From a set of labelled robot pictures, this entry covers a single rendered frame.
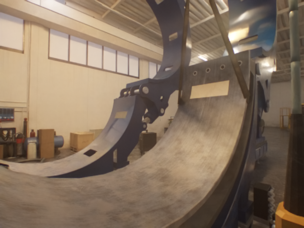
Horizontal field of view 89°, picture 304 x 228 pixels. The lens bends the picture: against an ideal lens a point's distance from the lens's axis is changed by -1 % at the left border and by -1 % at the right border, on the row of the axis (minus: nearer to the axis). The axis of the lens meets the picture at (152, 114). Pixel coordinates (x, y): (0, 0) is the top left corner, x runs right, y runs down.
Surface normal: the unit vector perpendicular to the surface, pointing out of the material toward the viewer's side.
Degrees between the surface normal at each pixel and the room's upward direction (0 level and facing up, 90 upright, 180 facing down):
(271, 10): 82
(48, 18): 90
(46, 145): 90
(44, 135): 90
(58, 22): 90
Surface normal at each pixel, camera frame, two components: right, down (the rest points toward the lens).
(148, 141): 0.40, -0.03
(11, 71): 0.70, -0.02
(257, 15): -0.72, -0.16
